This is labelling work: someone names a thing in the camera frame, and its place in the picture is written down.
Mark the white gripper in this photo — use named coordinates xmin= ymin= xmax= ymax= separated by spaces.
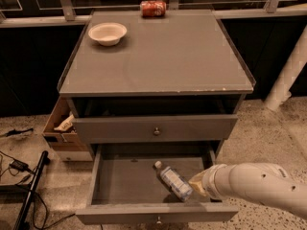
xmin=188 ymin=164 xmax=226 ymax=200

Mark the clear blue-label plastic bottle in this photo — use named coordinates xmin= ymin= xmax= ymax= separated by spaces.
xmin=154 ymin=161 xmax=193 ymax=202

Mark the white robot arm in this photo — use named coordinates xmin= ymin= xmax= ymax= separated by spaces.
xmin=189 ymin=163 xmax=307 ymax=219

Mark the grey open middle drawer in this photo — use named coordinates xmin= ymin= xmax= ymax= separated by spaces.
xmin=76 ymin=142 xmax=238 ymax=225

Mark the grey top drawer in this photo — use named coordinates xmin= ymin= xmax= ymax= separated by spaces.
xmin=68 ymin=96 xmax=237 ymax=144

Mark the grey drawer cabinet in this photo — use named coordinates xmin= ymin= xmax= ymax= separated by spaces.
xmin=59 ymin=10 xmax=254 ymax=152

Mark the crumpled paper wrapper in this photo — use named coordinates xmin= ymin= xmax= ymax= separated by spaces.
xmin=55 ymin=115 xmax=74 ymax=132

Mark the cardboard box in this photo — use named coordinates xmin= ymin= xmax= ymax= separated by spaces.
xmin=43 ymin=98 xmax=93 ymax=161

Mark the black pole stand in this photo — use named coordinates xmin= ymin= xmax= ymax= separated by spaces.
xmin=13 ymin=150 xmax=50 ymax=230

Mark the white paper bowl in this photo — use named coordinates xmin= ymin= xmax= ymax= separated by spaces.
xmin=88 ymin=23 xmax=128 ymax=46

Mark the orange soda can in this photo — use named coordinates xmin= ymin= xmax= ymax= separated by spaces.
xmin=140 ymin=0 xmax=166 ymax=17

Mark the metal window railing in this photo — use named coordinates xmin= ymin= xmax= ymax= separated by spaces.
xmin=0 ymin=0 xmax=307 ymax=28

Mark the white pipe post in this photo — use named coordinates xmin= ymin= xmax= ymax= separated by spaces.
xmin=264 ymin=26 xmax=307 ymax=111

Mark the black power adapter cable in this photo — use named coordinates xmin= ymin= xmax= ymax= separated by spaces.
xmin=0 ymin=150 xmax=36 ymax=177

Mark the black cable on floor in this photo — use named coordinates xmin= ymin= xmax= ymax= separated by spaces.
xmin=0 ymin=127 xmax=35 ymax=138

